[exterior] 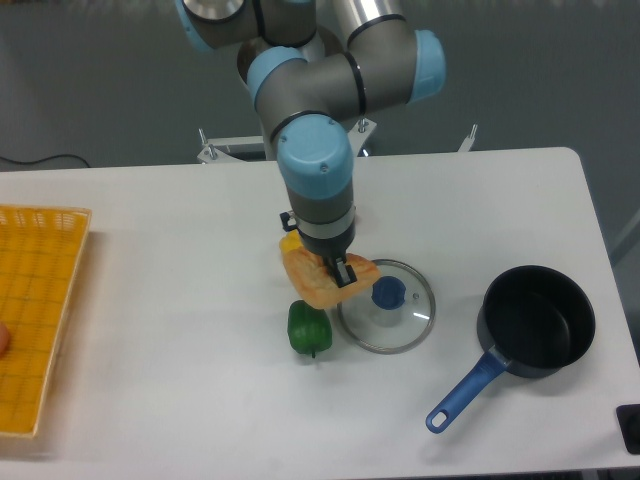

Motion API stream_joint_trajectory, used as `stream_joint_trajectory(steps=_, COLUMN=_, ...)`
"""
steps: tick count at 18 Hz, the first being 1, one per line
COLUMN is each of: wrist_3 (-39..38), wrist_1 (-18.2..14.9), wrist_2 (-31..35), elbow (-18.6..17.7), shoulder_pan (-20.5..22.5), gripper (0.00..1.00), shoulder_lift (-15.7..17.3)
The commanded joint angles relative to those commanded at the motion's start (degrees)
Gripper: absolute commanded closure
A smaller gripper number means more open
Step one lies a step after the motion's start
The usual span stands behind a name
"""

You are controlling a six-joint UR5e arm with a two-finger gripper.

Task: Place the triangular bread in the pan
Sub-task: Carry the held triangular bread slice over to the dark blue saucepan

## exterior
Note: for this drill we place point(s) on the triangle bread pastry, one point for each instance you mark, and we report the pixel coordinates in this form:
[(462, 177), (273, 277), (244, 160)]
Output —
[(311, 280)]

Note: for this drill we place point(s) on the green bell pepper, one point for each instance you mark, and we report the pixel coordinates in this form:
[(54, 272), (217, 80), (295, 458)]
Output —
[(309, 330)]

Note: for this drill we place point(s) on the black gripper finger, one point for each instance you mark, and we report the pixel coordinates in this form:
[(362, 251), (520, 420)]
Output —
[(339, 269)]

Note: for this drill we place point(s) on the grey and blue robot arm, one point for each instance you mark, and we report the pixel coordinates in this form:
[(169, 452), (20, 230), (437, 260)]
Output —
[(302, 94)]

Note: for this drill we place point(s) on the glass pot lid blue knob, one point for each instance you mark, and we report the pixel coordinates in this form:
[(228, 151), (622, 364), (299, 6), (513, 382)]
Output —
[(394, 315)]

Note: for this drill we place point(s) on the yellow bell pepper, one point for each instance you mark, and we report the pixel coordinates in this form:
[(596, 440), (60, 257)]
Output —
[(290, 242)]

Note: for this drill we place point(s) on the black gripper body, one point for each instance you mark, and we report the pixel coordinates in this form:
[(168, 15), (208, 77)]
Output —
[(333, 247)]

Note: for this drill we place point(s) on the dark saucepan blue handle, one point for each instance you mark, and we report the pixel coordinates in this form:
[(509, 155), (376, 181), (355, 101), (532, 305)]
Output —
[(533, 322)]

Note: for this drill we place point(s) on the black device at table edge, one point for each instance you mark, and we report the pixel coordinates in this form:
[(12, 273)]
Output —
[(629, 422)]

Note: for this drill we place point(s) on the yellow woven basket tray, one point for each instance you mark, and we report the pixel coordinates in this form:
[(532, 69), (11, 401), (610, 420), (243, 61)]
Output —
[(41, 251)]

